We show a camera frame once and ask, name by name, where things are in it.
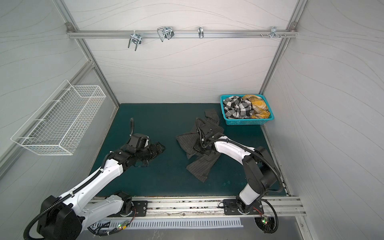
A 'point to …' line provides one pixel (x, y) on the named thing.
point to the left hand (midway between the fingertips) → (164, 149)
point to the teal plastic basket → (231, 121)
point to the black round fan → (265, 223)
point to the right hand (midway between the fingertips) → (197, 145)
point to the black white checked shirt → (235, 107)
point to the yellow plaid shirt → (260, 110)
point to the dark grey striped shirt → (200, 163)
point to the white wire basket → (57, 126)
